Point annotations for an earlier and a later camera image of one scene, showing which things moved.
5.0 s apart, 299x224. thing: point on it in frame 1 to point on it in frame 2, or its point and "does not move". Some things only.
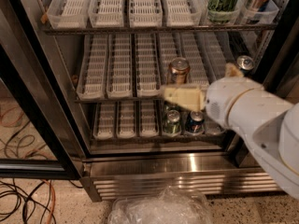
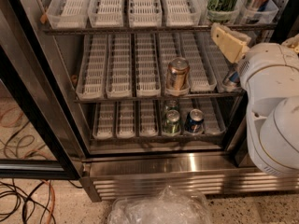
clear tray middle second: [120, 66] does not move
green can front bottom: [173, 124] does not move
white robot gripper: [224, 101] to [270, 63]
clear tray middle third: [147, 66] does not move
